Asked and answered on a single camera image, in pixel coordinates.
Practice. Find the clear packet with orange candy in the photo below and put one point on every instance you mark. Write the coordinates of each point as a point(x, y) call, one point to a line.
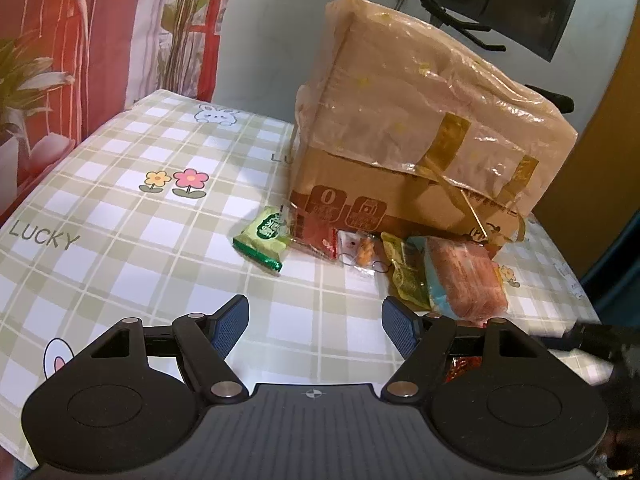
point(362, 252)

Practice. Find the pink wafer snack packet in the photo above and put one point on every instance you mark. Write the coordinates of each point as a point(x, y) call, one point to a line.
point(462, 281)

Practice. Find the red snack packet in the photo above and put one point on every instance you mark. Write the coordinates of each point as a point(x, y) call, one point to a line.
point(459, 365)

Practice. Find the plastic-lined cardboard box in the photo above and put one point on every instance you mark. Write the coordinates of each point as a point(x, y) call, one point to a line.
point(402, 129)

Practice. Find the red printed curtain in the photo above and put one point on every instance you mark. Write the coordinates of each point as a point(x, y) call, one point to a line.
point(68, 66)

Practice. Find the checkered lucky tablecloth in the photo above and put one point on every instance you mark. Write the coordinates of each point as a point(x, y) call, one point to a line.
point(138, 221)

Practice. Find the black exercise bike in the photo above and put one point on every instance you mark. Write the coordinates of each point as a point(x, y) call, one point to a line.
point(450, 15)

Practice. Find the small dark red packet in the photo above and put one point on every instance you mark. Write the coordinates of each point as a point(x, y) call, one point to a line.
point(314, 235)

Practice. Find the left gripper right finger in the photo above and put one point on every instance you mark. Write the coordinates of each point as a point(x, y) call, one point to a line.
point(423, 343)

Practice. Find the small green snack packet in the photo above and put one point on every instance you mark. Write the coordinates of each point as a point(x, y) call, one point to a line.
point(265, 239)

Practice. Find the olive green snack packet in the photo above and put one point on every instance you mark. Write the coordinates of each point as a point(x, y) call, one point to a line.
point(408, 271)

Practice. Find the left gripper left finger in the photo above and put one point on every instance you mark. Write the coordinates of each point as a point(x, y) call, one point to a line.
point(204, 341)

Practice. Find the wooden door panel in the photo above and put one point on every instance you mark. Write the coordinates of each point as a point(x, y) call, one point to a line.
point(596, 192)

